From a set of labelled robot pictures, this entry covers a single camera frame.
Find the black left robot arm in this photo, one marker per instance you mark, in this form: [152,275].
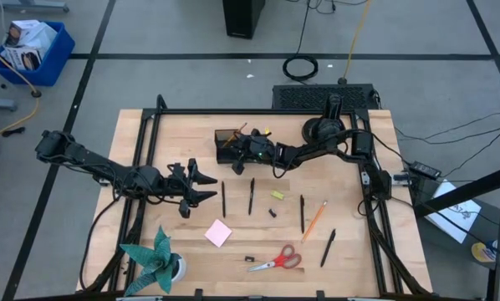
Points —
[95,161]

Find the black aluminium frame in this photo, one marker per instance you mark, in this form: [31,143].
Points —
[233,111]

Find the small black clip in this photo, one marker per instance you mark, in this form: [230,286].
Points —
[249,258]

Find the orange pencil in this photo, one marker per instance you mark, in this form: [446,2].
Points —
[314,220]
[237,134]

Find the green leafy plant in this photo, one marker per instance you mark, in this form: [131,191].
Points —
[154,261]

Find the black mesh desk organizer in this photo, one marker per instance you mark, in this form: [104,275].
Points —
[220,150]

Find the black binder clip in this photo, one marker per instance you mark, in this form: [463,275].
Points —
[272,213]

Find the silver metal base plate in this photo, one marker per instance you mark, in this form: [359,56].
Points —
[104,182]
[365,177]

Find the yellow round object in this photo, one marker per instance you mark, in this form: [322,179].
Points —
[482,252]

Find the black pen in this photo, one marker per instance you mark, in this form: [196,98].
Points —
[251,196]
[223,200]
[302,213]
[328,248]

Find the blue plastic bin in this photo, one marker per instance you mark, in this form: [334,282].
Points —
[55,62]

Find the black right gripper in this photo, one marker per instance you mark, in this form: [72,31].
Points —
[260,148]

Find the white printed carton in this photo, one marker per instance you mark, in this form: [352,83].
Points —
[32,35]
[20,58]

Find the white paper sheet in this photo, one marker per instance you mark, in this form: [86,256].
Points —
[455,221]

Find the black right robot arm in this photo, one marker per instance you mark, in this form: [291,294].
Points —
[317,150]

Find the red grey scissors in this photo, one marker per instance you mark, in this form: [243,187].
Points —
[281,260]

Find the black power adapter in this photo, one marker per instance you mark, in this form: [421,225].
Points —
[424,169]

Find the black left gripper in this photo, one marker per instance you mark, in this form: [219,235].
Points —
[181,188]

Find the yellow eraser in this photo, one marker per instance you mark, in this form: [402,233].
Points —
[277,195]

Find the white light bar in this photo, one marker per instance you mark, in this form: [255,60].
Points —
[139,299]
[371,299]

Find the black computer tower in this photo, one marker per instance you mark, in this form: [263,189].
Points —
[241,18]

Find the white plant pot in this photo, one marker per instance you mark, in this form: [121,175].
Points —
[182,267]

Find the black diagonal support beam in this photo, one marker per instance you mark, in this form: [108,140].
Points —
[463,191]

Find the black perforated metal case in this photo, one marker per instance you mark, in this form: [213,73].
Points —
[300,97]

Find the pink sticky note pad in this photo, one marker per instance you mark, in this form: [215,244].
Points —
[217,233]

